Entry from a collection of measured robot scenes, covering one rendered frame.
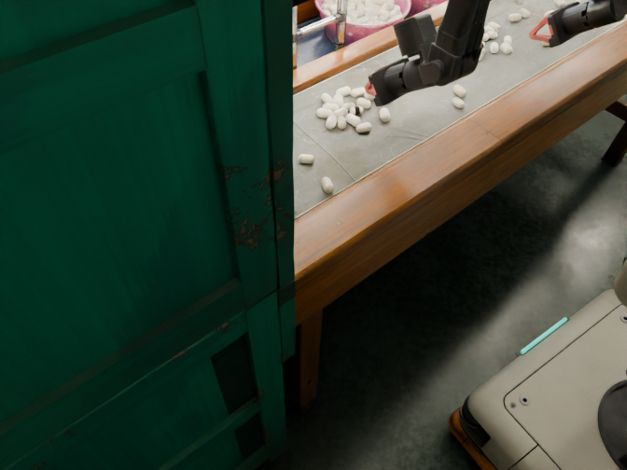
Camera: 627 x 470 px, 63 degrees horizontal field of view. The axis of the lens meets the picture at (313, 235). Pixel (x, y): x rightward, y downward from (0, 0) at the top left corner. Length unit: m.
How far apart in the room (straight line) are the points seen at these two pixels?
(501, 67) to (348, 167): 0.54
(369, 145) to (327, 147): 0.09
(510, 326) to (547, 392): 0.44
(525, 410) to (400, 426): 0.38
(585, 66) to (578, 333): 0.68
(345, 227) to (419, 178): 0.20
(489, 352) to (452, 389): 0.18
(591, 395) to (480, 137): 0.70
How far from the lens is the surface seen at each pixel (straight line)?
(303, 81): 1.25
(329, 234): 0.92
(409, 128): 1.19
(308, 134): 1.14
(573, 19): 1.28
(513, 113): 1.26
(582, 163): 2.45
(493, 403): 1.37
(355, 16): 1.55
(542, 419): 1.40
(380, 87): 1.06
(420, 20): 0.98
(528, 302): 1.89
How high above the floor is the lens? 1.49
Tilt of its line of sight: 52 degrees down
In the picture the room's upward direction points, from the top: 2 degrees clockwise
